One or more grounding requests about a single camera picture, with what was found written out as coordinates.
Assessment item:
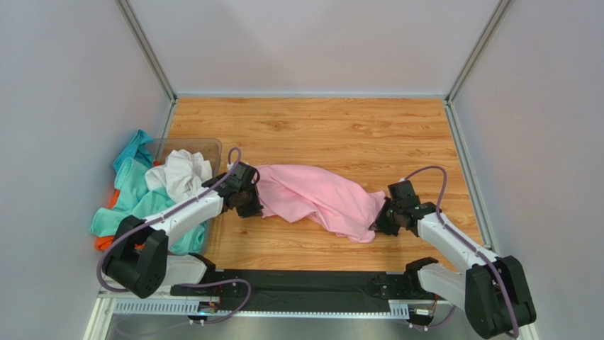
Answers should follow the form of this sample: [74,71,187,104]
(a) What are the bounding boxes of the teal t shirt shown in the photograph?
[89,150,213,251]

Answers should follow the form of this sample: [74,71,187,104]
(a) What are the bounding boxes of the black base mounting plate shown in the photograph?
[170,269,435,313]

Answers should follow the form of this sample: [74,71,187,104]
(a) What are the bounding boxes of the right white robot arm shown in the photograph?
[371,180,537,339]

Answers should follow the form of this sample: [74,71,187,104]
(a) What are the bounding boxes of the white t shirt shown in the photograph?
[145,149,213,203]

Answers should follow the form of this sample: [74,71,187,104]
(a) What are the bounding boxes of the aluminium frame rail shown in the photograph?
[96,266,527,319]

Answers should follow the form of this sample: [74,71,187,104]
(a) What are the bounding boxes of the pink t shirt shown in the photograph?
[257,164,386,244]

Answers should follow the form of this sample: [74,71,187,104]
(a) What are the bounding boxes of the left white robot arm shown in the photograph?
[96,161,263,299]

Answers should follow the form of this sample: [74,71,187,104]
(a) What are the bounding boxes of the clear plastic bin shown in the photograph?
[141,136,223,258]

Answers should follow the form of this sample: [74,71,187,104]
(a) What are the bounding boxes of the orange t shirt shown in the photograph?
[89,158,166,250]

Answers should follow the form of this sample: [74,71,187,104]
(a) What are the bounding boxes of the blue t shirt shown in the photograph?
[113,130,154,172]

